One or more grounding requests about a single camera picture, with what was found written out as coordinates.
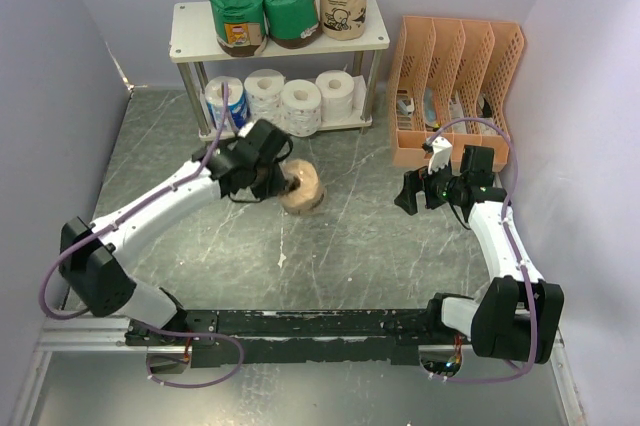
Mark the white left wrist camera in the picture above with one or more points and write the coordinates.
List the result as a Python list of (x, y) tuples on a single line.
[(246, 129)]

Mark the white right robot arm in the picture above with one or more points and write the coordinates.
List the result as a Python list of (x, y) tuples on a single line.
[(517, 318)]

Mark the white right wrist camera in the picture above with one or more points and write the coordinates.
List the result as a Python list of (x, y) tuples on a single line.
[(440, 149)]

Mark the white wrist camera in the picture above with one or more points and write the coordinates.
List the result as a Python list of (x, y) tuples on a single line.
[(246, 129), (440, 149)]

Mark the white unwrapped loose-end roll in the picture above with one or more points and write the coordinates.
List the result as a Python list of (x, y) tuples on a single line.
[(338, 94)]

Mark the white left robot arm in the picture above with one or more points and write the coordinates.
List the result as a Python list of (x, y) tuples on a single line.
[(95, 257)]

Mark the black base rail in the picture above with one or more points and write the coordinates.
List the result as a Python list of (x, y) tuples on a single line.
[(398, 336)]

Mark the green paper roll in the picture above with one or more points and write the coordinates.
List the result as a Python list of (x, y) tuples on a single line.
[(292, 24)]

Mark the brown cartoon paper roll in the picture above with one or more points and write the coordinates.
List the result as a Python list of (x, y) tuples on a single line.
[(343, 20)]

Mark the blue paper roll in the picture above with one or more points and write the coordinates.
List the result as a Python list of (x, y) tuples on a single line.
[(236, 113)]

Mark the orange plastic file organizer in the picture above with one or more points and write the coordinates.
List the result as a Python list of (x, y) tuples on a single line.
[(452, 75)]

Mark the white floral roll front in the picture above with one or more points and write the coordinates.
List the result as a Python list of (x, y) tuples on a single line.
[(263, 90)]

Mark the grey two-tier shelf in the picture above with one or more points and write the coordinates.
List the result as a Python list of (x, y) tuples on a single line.
[(193, 43)]

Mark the aluminium frame rail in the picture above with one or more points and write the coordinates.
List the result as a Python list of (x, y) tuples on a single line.
[(89, 333)]

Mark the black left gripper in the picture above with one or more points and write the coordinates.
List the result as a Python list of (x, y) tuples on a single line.
[(277, 187)]

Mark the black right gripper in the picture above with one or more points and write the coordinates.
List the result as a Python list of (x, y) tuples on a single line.
[(415, 181)]

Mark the green torn roll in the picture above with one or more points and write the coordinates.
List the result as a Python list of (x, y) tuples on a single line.
[(240, 26)]

